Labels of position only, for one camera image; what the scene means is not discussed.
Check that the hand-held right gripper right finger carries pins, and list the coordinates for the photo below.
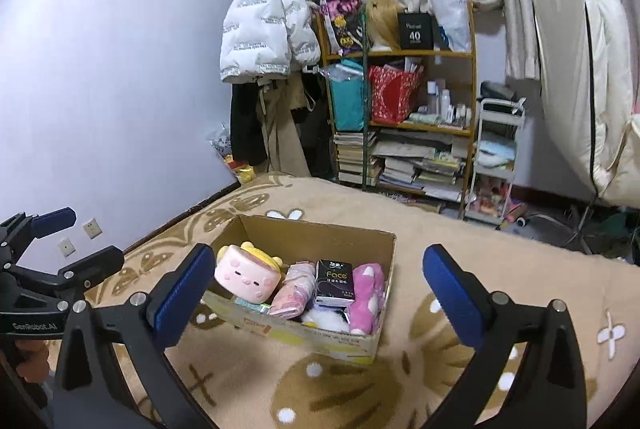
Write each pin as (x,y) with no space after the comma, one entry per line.
(452,294)

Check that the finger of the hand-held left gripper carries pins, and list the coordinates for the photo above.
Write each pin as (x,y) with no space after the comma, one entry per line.
(97,264)
(55,219)

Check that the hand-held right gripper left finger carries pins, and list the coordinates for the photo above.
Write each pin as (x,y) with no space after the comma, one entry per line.
(182,294)

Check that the pink cake roll plush toy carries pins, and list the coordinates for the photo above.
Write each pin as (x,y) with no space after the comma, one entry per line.
(245,274)

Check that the pink bear plush toy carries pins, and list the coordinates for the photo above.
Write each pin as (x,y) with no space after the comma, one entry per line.
(367,299)

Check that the pink tissue pack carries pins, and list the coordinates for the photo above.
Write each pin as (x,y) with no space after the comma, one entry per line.
(292,294)

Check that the black tissue pack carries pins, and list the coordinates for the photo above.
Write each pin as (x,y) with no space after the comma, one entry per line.
(332,284)

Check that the white fluffy plush toy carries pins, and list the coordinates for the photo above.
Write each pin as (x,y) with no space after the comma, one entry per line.
(325,320)

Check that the printed cardboard box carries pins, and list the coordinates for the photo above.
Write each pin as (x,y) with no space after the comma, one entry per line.
(325,341)

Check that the person's left hand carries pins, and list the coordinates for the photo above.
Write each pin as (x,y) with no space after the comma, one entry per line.
(31,356)

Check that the green packet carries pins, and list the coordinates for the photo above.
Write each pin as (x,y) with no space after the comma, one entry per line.
(252,306)

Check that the beige printed blanket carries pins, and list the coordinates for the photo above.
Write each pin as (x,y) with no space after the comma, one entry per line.
(525,269)

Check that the pile of books and papers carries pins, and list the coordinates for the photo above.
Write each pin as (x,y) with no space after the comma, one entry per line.
(420,164)

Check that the white trolley cart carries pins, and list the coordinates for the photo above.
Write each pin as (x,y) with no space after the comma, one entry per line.
(495,159)

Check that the metal chair leg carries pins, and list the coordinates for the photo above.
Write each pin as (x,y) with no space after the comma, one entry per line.
(582,224)

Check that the plastic bag of small things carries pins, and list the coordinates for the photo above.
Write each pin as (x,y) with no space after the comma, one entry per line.
(222,141)

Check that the row of toiletry bottles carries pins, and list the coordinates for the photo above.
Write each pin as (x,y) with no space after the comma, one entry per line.
(447,106)

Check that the beige coat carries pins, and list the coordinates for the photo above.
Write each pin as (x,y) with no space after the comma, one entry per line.
(285,134)

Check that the red gift bag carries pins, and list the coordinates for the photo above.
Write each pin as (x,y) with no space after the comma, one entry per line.
(392,96)

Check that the teal bag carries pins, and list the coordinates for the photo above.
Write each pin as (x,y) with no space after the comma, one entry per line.
(347,99)

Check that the black gift box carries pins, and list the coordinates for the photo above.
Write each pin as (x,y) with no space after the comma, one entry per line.
(415,31)

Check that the white puffer jacket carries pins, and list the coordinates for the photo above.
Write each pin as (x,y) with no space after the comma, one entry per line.
(260,24)

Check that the blonde wig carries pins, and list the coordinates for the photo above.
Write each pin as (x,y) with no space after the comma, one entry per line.
(382,21)

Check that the clear plastic bag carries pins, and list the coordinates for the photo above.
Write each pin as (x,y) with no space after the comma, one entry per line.
(450,9)

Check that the black and pink printed bag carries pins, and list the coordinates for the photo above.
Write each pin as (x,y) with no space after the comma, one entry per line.
(342,21)

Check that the wall socket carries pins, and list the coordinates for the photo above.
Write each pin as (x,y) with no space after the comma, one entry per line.
(91,228)
(66,248)

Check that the yellow frame shelf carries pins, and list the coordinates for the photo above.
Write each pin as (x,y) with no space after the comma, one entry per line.
(420,54)

